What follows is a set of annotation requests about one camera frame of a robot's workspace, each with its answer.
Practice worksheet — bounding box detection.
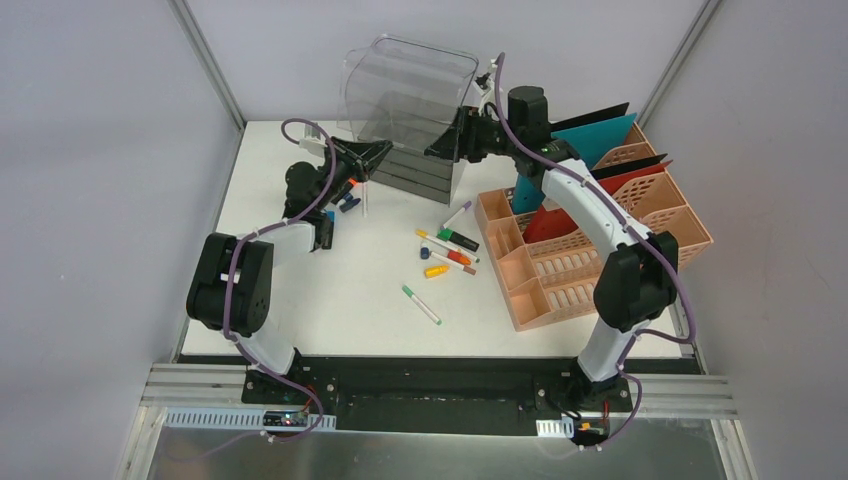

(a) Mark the orange cap marker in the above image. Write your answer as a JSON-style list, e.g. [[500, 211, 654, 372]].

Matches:
[[447, 250, 472, 266]]

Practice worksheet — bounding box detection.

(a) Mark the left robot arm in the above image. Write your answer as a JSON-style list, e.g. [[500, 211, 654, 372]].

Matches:
[[186, 137, 393, 405]]

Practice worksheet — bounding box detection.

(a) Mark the orange tip black highlighter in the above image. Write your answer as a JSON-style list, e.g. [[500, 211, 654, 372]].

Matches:
[[333, 178, 358, 199]]

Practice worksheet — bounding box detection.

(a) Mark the peach plastic desk organizer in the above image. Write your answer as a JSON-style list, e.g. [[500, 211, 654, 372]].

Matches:
[[474, 122, 715, 333]]

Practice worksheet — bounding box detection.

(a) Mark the blue cap brown marker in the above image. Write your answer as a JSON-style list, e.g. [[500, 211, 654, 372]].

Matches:
[[420, 247, 476, 275]]

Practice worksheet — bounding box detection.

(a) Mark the green tip black highlighter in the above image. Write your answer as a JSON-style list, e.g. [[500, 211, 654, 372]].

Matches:
[[437, 228, 480, 252]]

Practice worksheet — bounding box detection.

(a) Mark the left circuit board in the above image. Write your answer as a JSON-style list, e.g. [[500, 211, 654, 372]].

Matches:
[[262, 410, 309, 429]]

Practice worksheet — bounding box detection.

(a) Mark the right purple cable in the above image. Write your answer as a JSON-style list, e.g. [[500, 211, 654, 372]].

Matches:
[[493, 52, 698, 454]]

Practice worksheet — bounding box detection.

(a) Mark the blue cap small bottle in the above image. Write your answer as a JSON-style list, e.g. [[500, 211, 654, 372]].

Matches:
[[331, 193, 354, 205]]

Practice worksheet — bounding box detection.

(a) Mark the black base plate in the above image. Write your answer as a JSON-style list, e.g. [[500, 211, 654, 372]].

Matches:
[[241, 356, 632, 436]]

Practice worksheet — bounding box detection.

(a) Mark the aluminium frame rail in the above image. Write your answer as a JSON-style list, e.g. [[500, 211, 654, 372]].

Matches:
[[140, 364, 738, 420]]

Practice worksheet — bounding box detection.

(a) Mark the purple cap marker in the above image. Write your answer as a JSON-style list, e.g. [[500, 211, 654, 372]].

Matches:
[[440, 201, 473, 229]]

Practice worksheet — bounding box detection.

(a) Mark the teal notebook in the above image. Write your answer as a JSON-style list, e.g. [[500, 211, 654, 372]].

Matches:
[[512, 104, 637, 214]]

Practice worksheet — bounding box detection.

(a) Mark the green cap marker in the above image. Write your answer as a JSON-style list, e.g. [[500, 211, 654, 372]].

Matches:
[[402, 285, 442, 325]]

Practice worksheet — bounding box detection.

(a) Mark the white acrylic marker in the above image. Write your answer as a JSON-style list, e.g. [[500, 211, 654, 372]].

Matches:
[[361, 183, 369, 218]]

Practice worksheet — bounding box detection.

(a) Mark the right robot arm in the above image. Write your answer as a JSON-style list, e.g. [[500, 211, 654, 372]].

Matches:
[[424, 86, 679, 410]]

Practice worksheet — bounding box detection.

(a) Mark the clear drawer organizer box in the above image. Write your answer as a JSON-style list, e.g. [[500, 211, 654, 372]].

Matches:
[[337, 34, 479, 205]]

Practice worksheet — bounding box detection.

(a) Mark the red notebook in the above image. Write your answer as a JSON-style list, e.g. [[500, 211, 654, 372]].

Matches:
[[521, 160, 674, 245]]

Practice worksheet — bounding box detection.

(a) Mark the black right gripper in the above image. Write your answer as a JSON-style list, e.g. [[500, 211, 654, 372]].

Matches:
[[425, 106, 523, 164]]

